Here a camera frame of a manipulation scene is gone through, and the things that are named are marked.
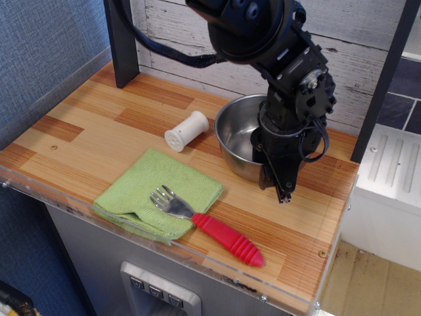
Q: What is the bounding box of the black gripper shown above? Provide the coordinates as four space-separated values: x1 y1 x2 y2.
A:
251 114 324 203

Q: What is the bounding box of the stainless steel bowl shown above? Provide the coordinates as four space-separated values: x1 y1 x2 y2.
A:
214 94 301 183

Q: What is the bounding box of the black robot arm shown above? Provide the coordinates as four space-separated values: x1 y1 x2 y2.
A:
187 1 336 203

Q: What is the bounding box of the clear acrylic edge guard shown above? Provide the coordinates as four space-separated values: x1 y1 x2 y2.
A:
1 157 358 315

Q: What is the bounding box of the white plastic spool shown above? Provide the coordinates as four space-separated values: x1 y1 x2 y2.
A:
164 111 209 152

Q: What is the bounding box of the white grooved side cabinet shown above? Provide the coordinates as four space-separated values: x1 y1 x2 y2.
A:
341 124 420 271

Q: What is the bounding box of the green folded cloth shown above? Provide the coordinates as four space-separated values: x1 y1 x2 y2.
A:
93 149 223 245

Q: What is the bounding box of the silver button control panel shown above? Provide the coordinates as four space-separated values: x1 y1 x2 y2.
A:
120 261 202 315

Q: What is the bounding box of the yellow black object on floor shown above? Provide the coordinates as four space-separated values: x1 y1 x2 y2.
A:
1 290 37 316

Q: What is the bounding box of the red handled metal fork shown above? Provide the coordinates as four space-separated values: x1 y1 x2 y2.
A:
150 185 264 267

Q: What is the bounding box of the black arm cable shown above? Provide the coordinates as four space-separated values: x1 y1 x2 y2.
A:
111 0 228 69

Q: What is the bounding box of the dark left frame post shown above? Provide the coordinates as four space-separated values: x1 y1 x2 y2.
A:
103 0 139 88

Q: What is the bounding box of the dark frame post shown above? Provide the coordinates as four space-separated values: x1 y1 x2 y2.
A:
351 0 420 163
103 0 139 88

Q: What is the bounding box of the dark right frame post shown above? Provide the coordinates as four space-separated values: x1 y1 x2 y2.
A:
351 0 420 163

